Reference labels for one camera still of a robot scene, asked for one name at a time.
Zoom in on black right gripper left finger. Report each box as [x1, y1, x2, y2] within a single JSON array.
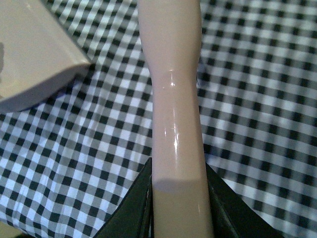
[[95, 158, 154, 238]]

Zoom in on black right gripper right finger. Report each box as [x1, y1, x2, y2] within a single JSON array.
[[206, 165, 283, 238]]

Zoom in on beige plastic dustpan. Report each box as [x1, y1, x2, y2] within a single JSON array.
[[0, 0, 91, 114]]

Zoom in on beige hand brush black bristles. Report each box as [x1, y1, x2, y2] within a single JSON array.
[[138, 0, 214, 238]]

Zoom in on black white checkered tablecloth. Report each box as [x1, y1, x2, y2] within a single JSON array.
[[0, 0, 317, 238]]

